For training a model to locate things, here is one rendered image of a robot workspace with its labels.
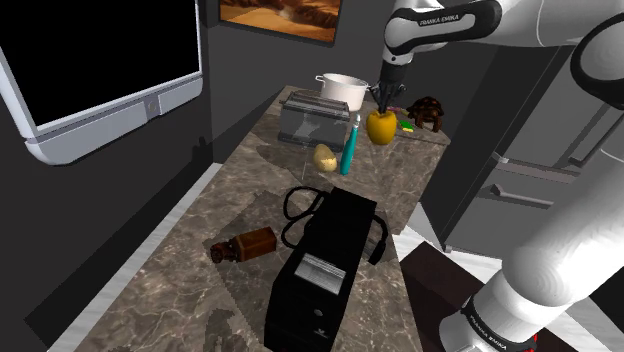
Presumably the orange wall picture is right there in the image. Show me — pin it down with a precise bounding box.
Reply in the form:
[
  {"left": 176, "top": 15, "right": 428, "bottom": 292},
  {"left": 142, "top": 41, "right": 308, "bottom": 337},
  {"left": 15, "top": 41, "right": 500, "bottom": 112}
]
[{"left": 217, "top": 0, "right": 344, "bottom": 48}]

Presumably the brown glass bottle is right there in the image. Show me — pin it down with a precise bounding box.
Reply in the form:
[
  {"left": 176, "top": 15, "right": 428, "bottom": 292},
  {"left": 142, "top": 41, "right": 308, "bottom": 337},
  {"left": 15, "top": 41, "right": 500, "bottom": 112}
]
[{"left": 209, "top": 226, "right": 279, "bottom": 265}]

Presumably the white framed window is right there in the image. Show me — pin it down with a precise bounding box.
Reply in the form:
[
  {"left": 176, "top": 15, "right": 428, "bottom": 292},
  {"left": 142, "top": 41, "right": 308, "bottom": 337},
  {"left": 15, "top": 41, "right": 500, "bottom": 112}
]
[{"left": 0, "top": 0, "right": 204, "bottom": 167}]

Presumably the brown turtle figure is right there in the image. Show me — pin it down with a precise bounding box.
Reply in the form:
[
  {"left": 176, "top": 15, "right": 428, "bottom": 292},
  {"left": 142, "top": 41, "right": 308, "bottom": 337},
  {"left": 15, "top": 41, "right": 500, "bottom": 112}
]
[{"left": 405, "top": 95, "right": 446, "bottom": 134}]

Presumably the silver toaster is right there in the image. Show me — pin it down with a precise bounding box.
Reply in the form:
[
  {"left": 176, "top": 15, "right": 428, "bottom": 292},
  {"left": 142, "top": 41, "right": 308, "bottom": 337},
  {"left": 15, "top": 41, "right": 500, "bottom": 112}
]
[{"left": 277, "top": 89, "right": 353, "bottom": 154}]

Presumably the yellow potato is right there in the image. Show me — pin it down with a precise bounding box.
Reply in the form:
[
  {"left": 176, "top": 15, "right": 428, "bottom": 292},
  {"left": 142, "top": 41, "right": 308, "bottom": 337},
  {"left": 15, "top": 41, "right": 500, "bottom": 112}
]
[{"left": 312, "top": 143, "right": 339, "bottom": 173}]

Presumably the grey refrigerator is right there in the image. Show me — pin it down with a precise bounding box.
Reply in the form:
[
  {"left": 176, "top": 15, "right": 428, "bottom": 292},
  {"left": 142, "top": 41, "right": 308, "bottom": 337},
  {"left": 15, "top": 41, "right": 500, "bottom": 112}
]
[{"left": 420, "top": 45, "right": 624, "bottom": 261}]

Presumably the yellow bell pepper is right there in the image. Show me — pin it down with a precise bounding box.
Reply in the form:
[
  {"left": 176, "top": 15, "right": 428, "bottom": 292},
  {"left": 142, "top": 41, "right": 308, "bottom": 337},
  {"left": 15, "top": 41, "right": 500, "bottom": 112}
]
[{"left": 365, "top": 109, "right": 399, "bottom": 146}]

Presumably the black box appliance with cable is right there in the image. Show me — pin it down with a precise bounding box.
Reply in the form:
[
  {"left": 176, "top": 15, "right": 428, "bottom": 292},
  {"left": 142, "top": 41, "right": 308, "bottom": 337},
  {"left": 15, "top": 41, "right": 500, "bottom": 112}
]
[{"left": 263, "top": 185, "right": 390, "bottom": 352}]

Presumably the white cooking pot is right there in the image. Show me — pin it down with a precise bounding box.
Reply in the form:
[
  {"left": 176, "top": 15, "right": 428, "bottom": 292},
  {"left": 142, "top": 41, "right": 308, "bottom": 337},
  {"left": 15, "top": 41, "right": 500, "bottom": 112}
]
[{"left": 314, "top": 72, "right": 370, "bottom": 113}]

